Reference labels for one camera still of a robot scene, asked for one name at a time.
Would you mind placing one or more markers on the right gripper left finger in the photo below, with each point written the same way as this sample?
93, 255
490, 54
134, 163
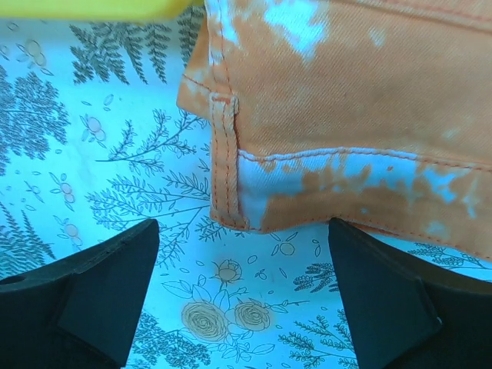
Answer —
81, 311

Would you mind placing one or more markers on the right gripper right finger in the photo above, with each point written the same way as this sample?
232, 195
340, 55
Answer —
404, 312

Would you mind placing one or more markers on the orange tie-dye shorts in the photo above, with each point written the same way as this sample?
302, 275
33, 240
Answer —
375, 112

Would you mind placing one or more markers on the yellow plastic tray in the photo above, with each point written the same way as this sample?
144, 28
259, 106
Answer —
96, 10

